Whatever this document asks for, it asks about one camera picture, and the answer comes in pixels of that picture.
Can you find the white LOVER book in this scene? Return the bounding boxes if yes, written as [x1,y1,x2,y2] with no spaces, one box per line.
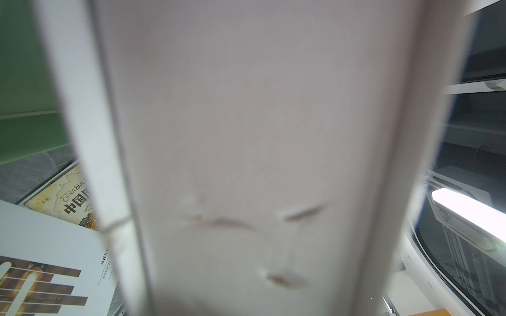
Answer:
[32,1,473,315]

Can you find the white book brown bars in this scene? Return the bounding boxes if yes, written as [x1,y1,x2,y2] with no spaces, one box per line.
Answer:
[1,201,117,315]

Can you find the yellow Chinese history picture book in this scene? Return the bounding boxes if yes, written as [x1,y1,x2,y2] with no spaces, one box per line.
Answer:
[18,161,99,231]

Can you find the green desktop shelf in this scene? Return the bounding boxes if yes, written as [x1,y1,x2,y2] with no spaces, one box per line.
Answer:
[1,1,70,165]

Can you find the ceiling light fixture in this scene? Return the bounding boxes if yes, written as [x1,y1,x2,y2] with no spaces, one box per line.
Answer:
[430,188,505,242]

